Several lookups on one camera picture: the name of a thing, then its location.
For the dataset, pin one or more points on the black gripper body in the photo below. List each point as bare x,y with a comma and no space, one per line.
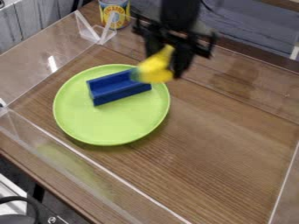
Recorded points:
175,18

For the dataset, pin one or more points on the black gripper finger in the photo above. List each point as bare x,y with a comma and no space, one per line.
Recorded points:
153,42
180,59

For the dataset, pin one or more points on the yellow toy banana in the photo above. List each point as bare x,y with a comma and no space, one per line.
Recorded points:
152,70

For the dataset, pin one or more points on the green round plate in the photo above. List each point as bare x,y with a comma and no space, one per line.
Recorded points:
115,123

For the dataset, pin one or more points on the yellow printed can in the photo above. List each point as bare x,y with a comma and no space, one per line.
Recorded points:
115,12

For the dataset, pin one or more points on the blue plastic block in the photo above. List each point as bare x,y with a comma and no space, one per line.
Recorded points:
113,87

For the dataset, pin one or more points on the clear acrylic corner bracket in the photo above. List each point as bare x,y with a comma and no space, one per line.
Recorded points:
95,33

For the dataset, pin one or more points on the clear acrylic tray wall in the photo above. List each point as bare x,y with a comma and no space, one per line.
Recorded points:
104,198

